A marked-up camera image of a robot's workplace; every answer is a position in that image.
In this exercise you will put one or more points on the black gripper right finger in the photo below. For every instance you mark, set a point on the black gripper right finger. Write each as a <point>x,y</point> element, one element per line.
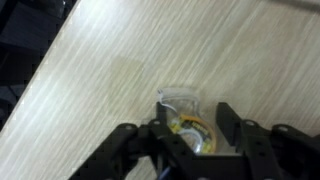
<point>263,146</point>

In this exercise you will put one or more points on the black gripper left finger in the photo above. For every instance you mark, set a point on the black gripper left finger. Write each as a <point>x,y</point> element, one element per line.
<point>156,143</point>

